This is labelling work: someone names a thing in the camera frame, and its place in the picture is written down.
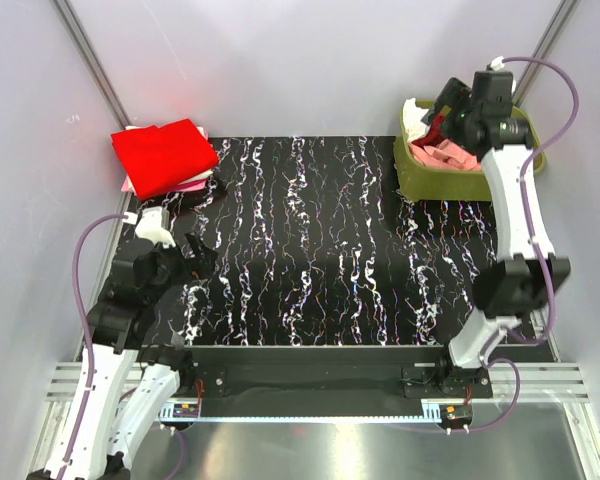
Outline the salmon pink t-shirt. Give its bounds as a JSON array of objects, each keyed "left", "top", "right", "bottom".
[{"left": 409, "top": 140, "right": 481, "bottom": 171}]

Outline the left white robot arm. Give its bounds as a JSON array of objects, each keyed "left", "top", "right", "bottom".
[{"left": 28, "top": 234, "right": 218, "bottom": 479}]

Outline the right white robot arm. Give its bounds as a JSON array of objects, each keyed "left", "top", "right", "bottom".
[{"left": 410, "top": 71, "right": 571, "bottom": 397}]

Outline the dark red t-shirt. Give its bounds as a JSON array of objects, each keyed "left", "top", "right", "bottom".
[{"left": 412, "top": 114, "right": 446, "bottom": 148}]

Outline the white t-shirt in bin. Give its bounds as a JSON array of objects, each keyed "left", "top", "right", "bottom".
[{"left": 401, "top": 98, "right": 429, "bottom": 143}]

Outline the olive green plastic bin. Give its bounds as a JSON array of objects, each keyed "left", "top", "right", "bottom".
[{"left": 393, "top": 97, "right": 547, "bottom": 203}]

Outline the black marble pattern mat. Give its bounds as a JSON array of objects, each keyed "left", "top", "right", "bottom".
[{"left": 145, "top": 136, "right": 497, "bottom": 346}]

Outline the folded red t-shirt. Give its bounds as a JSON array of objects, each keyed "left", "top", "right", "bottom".
[{"left": 111, "top": 119, "right": 219, "bottom": 201}]

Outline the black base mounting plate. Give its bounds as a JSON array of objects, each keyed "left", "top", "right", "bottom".
[{"left": 180, "top": 346, "right": 492, "bottom": 423}]

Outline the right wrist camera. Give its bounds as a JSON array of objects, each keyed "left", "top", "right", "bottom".
[{"left": 471, "top": 70, "right": 514, "bottom": 105}]

